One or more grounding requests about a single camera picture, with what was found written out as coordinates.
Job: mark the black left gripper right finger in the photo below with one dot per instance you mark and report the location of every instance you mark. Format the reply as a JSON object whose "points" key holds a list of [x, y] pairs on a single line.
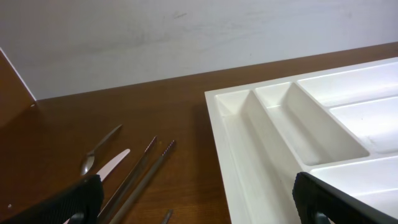
{"points": [[319, 202]]}

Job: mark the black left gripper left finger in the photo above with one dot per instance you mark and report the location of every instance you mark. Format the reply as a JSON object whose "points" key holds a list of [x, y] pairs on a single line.
{"points": [[85, 196]]}

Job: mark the small metal teaspoon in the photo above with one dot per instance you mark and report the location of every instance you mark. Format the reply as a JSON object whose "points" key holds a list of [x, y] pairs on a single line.
{"points": [[89, 159]]}

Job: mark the white plastic cutlery tray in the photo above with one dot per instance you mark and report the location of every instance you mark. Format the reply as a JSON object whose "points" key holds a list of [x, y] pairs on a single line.
{"points": [[339, 125]]}

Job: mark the small metal rod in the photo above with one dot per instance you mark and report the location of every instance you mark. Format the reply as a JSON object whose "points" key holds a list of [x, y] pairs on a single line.
{"points": [[167, 216]]}

